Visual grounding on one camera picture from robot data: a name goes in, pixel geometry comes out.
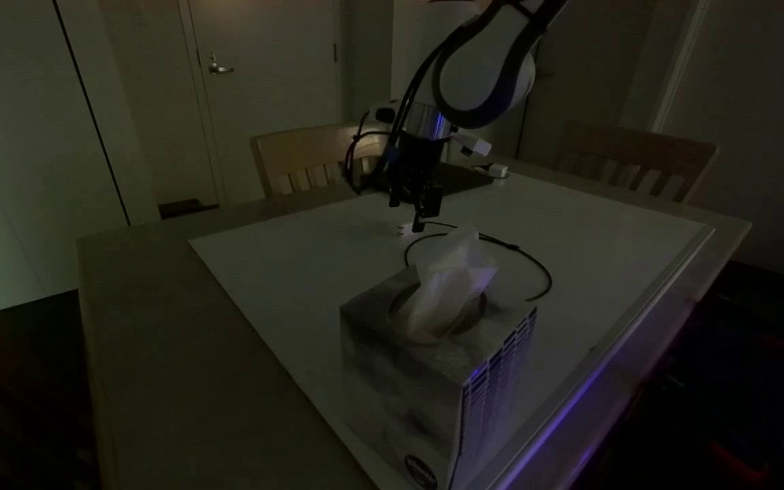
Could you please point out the wooden slatted chair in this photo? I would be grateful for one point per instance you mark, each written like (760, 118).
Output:
(666, 163)
(311, 159)
(11, 409)

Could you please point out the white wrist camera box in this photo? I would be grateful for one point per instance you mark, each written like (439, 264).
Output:
(470, 148)

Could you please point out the white closet door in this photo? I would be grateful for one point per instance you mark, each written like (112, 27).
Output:
(410, 45)

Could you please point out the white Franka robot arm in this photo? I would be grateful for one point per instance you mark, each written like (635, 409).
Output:
(489, 62)

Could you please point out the small white power adapter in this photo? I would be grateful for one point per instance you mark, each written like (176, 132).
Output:
(500, 168)

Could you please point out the red clamp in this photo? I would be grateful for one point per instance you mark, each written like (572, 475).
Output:
(742, 461)

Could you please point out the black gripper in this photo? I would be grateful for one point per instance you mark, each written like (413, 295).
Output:
(414, 167)

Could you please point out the white tissue sheet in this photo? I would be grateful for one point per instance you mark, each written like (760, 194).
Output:
(447, 281)

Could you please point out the grey tissue box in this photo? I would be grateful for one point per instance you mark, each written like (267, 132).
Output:
(429, 398)

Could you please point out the white table mat board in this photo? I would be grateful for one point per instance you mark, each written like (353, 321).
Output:
(301, 272)

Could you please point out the white room door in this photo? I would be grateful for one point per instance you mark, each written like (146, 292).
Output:
(265, 99)

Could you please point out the dark low floor object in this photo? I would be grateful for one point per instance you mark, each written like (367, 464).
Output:
(188, 208)

